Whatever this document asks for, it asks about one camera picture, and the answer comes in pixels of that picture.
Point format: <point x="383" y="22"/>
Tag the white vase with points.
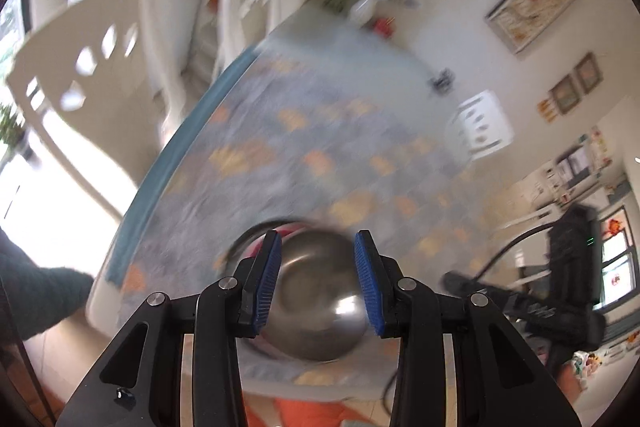
<point x="365" y="9"/>

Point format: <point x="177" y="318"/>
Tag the red ornament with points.
<point x="384" y="26"/>

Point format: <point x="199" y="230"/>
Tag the person's teal sweater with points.
<point x="40" y="287"/>

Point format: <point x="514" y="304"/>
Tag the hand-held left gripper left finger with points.
<point x="265" y="287"/>

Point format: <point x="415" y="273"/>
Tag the white fridge with magnets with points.
<point x="565" y="177"/>

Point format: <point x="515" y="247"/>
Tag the orange cloth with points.
<point x="310" y="414"/>

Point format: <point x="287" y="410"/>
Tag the black phone stand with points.
<point x="441" y="81"/>

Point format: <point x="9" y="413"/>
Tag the stainless steel bowl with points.
<point x="315" y="287"/>

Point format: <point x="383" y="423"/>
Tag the patterned pastel tablecloth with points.
<point x="325" y="132"/>

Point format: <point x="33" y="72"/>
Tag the large framed picture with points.
<point x="537" y="2"/>

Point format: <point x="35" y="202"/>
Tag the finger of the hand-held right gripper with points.
<point x="465" y="284"/>

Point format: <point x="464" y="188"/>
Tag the small framed picture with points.
<point x="565" y="94"/>
<point x="586" y="73"/>

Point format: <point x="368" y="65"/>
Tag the white chair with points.
<point x="100" y="107"/>
<point x="482" y="127"/>
<point x="255" y="7"/>

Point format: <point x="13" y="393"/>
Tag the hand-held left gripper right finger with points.
<point x="372" y="292"/>

